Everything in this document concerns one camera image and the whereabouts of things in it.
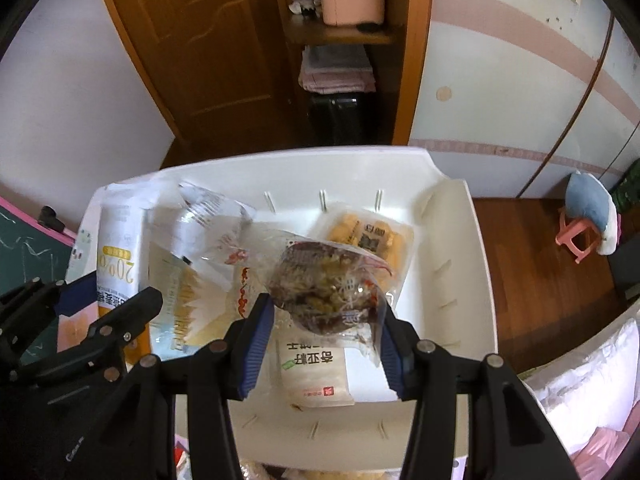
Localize pink cartoon tablecloth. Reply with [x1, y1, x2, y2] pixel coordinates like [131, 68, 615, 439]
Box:
[57, 225, 471, 480]

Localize dark bedside cabinet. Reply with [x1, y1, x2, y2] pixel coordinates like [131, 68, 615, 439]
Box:
[607, 210, 640, 301]

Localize pink blanket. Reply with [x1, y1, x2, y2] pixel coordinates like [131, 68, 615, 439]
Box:
[570, 427, 631, 480]

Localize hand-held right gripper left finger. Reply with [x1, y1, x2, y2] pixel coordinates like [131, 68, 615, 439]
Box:
[107, 292, 276, 480]

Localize brown wooden door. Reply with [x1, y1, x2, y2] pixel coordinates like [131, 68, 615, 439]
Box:
[92, 0, 301, 161]

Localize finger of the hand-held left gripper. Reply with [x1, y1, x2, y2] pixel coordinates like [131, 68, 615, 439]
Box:
[0, 272, 102, 346]
[50, 287, 165, 387]

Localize beige cracker packet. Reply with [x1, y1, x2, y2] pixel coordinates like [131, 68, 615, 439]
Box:
[272, 330, 356, 408]

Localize long yellow cake packet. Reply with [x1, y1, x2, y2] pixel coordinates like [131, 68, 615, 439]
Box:
[142, 240, 241, 361]

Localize pink stool with cushion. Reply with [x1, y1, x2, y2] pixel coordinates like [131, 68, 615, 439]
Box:
[565, 170, 623, 256]

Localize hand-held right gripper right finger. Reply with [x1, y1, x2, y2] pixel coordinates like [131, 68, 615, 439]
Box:
[372, 305, 583, 480]

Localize white blue packet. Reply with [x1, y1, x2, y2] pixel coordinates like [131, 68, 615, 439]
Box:
[170, 180, 258, 266]

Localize green fabric bag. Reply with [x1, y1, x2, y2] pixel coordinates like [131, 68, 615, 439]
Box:
[607, 157, 640, 216]

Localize white pillow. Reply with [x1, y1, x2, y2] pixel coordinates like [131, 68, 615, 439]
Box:
[522, 317, 640, 456]

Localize black easel knob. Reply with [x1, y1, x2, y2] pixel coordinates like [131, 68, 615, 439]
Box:
[39, 205, 66, 233]

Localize black suitcase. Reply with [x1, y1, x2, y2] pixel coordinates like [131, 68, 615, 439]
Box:
[307, 91, 371, 146]

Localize stack of folded towels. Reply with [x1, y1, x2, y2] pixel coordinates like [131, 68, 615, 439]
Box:
[299, 44, 377, 93]

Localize floral sliding wardrobe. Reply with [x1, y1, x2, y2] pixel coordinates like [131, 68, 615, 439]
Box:
[407, 0, 640, 201]

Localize brown wooden shelf unit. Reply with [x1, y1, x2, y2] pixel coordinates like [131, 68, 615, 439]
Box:
[270, 0, 436, 146]

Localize green chalkboard pink frame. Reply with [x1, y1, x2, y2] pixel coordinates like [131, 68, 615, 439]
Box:
[0, 195, 81, 356]

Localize small toy figures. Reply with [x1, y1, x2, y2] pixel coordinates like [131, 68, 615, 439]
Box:
[289, 0, 325, 18]

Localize white orange bar packet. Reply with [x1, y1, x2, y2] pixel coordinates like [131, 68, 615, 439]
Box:
[95, 185, 151, 366]

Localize clear packet brown nut cake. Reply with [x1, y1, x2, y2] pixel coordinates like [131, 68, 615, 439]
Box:
[227, 222, 401, 351]

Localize white plastic storage bin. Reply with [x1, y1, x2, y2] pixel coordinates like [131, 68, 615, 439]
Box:
[75, 146, 498, 471]

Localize orange cracker packet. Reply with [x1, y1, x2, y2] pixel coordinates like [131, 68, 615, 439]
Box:
[307, 205, 416, 291]

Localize pink plastic stool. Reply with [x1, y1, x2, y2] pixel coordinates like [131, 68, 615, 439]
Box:
[556, 207, 601, 265]

